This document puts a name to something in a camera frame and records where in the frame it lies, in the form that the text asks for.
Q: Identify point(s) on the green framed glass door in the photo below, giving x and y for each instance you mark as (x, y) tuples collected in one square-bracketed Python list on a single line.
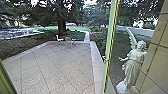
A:
[(6, 81), (110, 46)]

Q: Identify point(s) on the large dark tree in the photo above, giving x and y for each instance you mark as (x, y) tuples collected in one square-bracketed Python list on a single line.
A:
[(62, 23)]

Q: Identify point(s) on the grey metal outdoor chair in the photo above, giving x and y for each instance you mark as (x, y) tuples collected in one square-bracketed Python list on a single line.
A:
[(70, 41)]

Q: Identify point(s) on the white outdoor chair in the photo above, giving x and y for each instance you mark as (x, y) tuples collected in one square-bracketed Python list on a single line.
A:
[(59, 38)]

